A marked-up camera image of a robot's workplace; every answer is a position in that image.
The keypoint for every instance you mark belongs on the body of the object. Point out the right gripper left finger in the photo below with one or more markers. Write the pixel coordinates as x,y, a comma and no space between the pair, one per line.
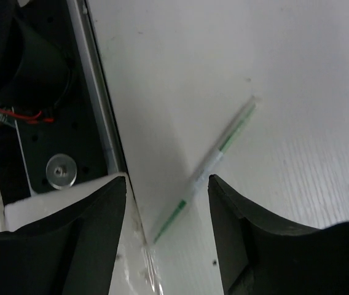
72,251

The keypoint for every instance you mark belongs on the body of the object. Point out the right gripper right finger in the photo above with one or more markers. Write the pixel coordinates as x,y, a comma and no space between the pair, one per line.
260,252

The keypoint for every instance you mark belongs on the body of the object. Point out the clear green pen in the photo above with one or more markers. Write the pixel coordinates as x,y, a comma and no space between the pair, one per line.
201,174

